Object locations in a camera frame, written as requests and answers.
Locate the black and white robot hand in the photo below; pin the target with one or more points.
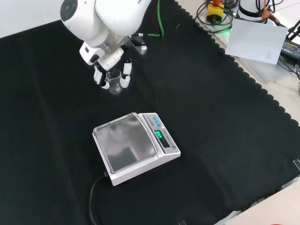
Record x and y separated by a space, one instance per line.
93 52

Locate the small clear glass beaker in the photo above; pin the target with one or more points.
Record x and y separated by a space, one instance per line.
116 90

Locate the white electronic balance steel pan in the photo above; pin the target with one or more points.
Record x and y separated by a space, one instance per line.
126 140

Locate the yellow stop button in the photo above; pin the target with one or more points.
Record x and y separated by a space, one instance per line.
214 10

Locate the black bench cloth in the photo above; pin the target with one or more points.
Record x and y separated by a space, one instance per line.
211 117

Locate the pale board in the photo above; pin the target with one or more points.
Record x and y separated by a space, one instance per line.
255 42

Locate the black power adapter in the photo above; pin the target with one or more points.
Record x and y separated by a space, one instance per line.
290 49

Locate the black tripod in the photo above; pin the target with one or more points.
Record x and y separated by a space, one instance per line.
294 31

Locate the black cloth clamp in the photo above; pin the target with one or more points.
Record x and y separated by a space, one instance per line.
297 164

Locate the wrist camera with black bracket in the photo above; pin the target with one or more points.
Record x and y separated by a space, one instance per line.
140 44

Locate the grey metal base plate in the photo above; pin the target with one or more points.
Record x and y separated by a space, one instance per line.
264 72

